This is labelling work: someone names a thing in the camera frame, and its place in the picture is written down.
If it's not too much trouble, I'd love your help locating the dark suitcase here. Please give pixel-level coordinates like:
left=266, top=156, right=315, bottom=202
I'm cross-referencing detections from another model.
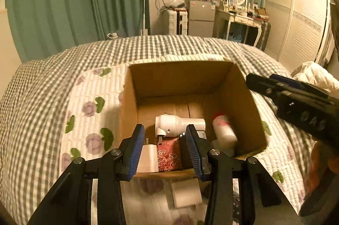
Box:
left=257, top=22, right=271, bottom=51

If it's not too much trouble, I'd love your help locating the person's right hand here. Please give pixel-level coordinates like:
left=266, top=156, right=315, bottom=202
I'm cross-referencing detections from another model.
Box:
left=304, top=137, right=338, bottom=200

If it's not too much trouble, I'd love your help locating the white box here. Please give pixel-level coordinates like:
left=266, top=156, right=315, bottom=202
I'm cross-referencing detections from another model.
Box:
left=171, top=178, right=202, bottom=208

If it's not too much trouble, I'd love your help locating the clear water jug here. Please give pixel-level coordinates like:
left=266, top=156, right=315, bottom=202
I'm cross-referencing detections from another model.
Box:
left=107, top=32, right=118, bottom=40

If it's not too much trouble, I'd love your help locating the white hair dryer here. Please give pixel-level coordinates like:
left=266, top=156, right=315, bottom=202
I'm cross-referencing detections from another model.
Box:
left=155, top=114, right=206, bottom=138

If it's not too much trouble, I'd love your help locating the black remote control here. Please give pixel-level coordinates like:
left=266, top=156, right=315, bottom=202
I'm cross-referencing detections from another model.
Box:
left=233, top=192, right=241, bottom=224

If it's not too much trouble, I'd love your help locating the white louvered wardrobe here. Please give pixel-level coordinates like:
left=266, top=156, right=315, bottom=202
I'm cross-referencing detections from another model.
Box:
left=264, top=0, right=334, bottom=71

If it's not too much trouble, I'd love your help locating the grey checkered bed cover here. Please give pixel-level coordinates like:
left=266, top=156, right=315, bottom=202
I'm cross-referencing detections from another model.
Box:
left=0, top=35, right=326, bottom=225

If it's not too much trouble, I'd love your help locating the white puffy jacket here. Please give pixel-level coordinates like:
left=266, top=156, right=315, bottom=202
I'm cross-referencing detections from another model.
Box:
left=291, top=62, right=339, bottom=98

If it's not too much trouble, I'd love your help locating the white dressing table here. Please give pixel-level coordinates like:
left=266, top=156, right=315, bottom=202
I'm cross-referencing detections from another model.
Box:
left=213, top=10, right=263, bottom=47

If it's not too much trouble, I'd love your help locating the white suitcase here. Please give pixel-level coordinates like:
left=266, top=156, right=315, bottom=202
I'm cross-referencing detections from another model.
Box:
left=163, top=9, right=188, bottom=35

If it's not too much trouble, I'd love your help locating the blue waste basket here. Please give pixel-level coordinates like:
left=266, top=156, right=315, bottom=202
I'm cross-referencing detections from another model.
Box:
left=228, top=33, right=242, bottom=43

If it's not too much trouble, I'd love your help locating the white floral quilted mat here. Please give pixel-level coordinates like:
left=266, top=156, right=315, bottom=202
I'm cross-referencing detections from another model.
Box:
left=60, top=54, right=307, bottom=225

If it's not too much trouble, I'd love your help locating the white upright vacuum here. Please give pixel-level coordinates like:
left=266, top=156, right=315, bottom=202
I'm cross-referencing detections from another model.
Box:
left=140, top=0, right=148, bottom=36

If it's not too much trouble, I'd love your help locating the brown cardboard box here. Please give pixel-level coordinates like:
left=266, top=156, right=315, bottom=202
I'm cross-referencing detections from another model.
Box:
left=118, top=60, right=268, bottom=180

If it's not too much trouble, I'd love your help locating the red patterned pouch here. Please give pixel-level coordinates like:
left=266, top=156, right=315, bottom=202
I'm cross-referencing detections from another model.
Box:
left=157, top=137, right=183, bottom=172

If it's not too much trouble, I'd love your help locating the silver small fridge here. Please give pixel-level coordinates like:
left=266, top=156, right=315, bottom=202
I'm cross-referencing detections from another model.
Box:
left=187, top=0, right=215, bottom=37

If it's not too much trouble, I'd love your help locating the white bottle red cap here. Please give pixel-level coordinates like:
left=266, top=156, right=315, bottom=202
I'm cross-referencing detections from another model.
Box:
left=212, top=114, right=238, bottom=149

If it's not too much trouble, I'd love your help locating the white charger plug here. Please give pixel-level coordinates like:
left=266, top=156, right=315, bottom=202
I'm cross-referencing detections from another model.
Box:
left=137, top=138, right=158, bottom=173

